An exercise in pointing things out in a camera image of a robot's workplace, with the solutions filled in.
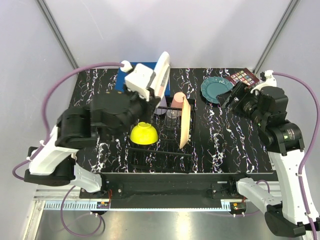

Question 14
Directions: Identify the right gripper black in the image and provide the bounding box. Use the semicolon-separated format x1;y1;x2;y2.
215;79;267;128

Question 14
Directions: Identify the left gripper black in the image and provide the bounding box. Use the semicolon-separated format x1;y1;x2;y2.
106;82;162;143

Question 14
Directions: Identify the teal scalloped plate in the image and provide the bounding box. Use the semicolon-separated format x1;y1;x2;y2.
200;76;234;104

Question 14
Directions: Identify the peach floral plate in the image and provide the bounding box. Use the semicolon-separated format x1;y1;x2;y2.
179;97;191;149

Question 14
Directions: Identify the white watermelon pattern plate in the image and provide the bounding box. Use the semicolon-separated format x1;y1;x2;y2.
150;51;171;99

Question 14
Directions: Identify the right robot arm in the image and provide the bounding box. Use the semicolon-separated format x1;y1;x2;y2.
217;82;320;240

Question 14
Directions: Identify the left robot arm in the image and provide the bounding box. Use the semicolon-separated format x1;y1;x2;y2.
23;90;161;198

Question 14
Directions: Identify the lilac plastic cup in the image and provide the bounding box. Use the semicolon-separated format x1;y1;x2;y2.
154;96;167;115

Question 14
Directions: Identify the yellow bowl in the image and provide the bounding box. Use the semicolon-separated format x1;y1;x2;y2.
129;122;158;145

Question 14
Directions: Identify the clear drinking glass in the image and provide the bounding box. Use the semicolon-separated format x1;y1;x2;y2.
165;109;180;129

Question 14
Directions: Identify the pink plastic cup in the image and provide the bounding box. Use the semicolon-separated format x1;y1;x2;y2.
170;92;186;109

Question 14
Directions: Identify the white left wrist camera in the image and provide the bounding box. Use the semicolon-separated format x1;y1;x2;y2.
120;60;156;102

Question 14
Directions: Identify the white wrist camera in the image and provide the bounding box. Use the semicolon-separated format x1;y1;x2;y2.
250;70;277;94
120;60;156;102

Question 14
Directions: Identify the blue ring binder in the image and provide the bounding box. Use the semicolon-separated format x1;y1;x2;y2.
114;62;171;96

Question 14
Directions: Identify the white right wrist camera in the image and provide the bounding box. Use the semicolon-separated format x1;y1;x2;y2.
250;70;277;94

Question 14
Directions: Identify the black wire dish rack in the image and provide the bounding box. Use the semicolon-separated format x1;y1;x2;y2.
126;97;196;174

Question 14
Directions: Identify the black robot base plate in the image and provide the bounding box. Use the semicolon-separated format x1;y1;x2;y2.
79;171;257;210

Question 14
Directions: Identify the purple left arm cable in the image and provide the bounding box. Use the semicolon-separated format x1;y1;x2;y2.
12;62;126;180

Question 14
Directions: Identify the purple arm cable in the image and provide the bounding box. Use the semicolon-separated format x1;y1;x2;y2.
273;71;318;233
12;62;126;180

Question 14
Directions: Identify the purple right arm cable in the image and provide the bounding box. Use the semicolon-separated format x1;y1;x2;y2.
273;71;318;233

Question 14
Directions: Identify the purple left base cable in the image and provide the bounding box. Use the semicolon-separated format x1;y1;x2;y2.
61;183;106;237

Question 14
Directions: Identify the aluminium rail frame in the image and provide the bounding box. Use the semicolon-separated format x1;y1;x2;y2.
32;149;292;201

